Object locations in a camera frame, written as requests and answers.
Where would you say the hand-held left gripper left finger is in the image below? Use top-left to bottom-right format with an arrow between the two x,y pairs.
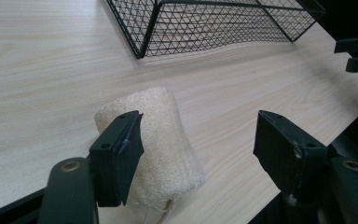
89,110 -> 145,208

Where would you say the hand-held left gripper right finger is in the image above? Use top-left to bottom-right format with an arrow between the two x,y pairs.
253,109 -> 329,200

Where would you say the beige loofah sponge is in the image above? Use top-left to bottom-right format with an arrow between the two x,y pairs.
94,87 -> 206,224

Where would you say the black wire mesh basket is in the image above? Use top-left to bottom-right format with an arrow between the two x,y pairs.
105,0 -> 326,60

